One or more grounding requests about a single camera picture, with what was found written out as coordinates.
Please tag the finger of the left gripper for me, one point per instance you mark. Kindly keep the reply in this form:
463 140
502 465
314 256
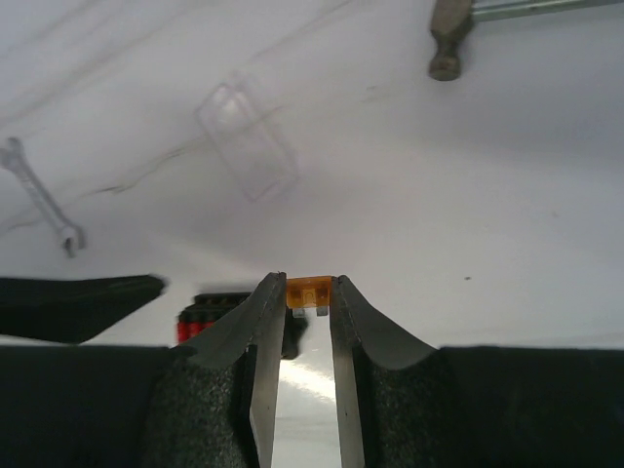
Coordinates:
72 312

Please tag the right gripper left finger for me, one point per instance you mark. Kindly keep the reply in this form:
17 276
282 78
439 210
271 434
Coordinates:
207 402

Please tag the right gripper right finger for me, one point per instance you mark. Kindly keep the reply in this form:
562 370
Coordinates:
404 403

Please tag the black fuse box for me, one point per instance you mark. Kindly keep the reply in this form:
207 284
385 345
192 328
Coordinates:
209 307

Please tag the clear plastic fuse box cover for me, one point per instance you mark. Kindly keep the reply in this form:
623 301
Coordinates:
238 121

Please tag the grey metal bolt tool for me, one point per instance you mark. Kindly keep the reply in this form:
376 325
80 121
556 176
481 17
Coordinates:
71 237

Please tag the hammer with black handle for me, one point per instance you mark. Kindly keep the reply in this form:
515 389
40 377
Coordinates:
452 20

